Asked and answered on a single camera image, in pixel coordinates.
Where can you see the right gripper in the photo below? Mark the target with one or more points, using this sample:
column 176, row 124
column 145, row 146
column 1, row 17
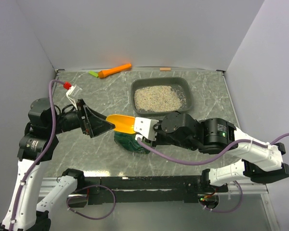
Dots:
column 159, row 139

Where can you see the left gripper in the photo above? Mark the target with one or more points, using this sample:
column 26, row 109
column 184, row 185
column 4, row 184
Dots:
column 94, row 122

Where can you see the yellow plastic scoop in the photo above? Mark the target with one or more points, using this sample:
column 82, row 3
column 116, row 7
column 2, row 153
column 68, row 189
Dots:
column 123, row 123

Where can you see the green litter bag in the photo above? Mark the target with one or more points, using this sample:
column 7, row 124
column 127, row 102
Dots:
column 129, row 143

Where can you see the grey litter box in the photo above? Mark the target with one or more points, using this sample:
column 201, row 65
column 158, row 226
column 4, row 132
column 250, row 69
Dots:
column 178, row 83

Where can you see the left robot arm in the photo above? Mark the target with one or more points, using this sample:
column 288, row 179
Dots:
column 26, row 212

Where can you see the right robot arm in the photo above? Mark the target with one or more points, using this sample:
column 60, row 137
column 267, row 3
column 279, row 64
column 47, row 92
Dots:
column 259, row 161

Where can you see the litter granules in box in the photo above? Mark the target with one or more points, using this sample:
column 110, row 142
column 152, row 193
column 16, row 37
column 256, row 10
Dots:
column 158, row 99

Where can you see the green rectangular block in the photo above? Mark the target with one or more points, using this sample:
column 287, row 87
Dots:
column 93, row 74

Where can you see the orange toy microphone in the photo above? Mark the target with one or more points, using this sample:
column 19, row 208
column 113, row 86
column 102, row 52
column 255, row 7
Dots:
column 108, row 72

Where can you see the tan tape piece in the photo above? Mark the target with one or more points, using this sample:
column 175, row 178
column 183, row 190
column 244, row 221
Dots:
column 165, row 69

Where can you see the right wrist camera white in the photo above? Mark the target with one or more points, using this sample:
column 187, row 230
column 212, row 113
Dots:
column 144, row 128

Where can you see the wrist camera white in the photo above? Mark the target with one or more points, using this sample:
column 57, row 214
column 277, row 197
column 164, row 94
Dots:
column 144, row 128
column 73, row 92

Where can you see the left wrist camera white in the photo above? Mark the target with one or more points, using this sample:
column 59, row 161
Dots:
column 73, row 92

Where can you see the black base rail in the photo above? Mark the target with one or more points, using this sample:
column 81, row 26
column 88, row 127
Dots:
column 101, row 190

